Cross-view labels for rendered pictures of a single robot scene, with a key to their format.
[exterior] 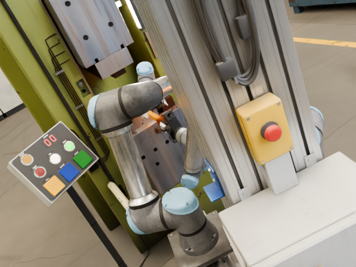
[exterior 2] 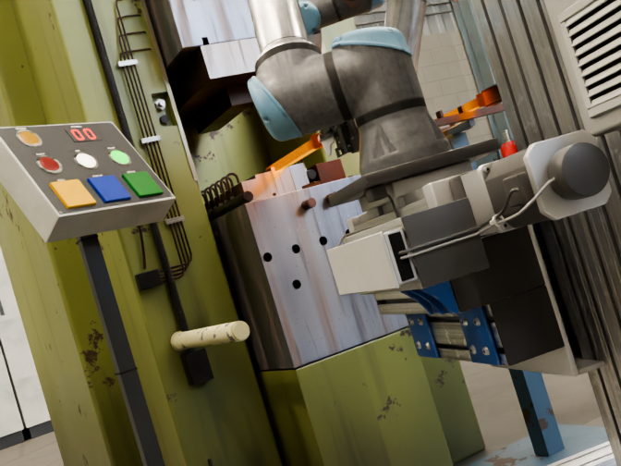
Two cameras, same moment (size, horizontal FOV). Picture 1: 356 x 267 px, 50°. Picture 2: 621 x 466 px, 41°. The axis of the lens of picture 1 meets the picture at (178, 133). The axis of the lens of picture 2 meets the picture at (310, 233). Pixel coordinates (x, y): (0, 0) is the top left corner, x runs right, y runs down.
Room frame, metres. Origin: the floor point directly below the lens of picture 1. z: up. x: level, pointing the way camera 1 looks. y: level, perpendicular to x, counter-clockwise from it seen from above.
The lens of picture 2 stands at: (-0.20, 0.52, 0.72)
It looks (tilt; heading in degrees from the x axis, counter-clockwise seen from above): 2 degrees up; 349
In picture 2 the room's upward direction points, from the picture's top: 17 degrees counter-clockwise
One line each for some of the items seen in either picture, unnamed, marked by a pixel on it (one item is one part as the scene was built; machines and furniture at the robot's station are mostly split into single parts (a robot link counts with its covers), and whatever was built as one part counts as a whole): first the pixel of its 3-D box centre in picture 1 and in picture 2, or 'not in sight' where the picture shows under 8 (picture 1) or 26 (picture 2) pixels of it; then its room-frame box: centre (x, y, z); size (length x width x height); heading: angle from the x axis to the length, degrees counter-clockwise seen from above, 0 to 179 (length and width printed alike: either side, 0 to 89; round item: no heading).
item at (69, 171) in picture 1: (69, 172); (108, 190); (1.69, 0.58, 1.01); 0.07 x 0.05 x 0.07; 132
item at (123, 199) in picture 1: (123, 199); (207, 336); (1.84, 0.45, 0.62); 0.44 x 0.05 x 0.05; 17
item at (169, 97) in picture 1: (163, 101); (322, 177); (2.14, 0.00, 0.95); 0.12 x 0.09 x 0.07; 17
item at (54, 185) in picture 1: (54, 186); (72, 195); (1.62, 0.65, 1.01); 0.07 x 0.05 x 0.07; 132
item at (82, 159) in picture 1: (82, 159); (141, 185); (1.76, 0.50, 1.01); 0.07 x 0.05 x 0.07; 132
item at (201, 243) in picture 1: (195, 230); (398, 139); (1.08, 0.09, 0.87); 0.15 x 0.15 x 0.10
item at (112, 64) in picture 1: (103, 58); (212, 81); (2.23, 0.21, 1.32); 0.42 x 0.20 x 0.10; 17
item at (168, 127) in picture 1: (177, 132); (355, 131); (1.64, 0.00, 0.98); 0.12 x 0.08 x 0.09; 17
